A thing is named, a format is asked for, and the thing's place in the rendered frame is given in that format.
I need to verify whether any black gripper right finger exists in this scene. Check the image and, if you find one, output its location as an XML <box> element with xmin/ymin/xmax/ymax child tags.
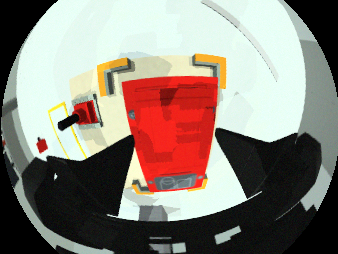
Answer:
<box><xmin>214</xmin><ymin>127</ymin><xmax>298</xmax><ymax>199</ymax></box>

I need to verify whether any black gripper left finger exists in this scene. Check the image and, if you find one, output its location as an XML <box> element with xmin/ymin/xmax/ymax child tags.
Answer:
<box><xmin>45</xmin><ymin>135</ymin><xmax>136</xmax><ymax>216</ymax></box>

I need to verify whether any red toy car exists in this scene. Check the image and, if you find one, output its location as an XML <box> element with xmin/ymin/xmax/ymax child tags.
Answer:
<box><xmin>121</xmin><ymin>75</ymin><xmax>218</xmax><ymax>192</ymax></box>

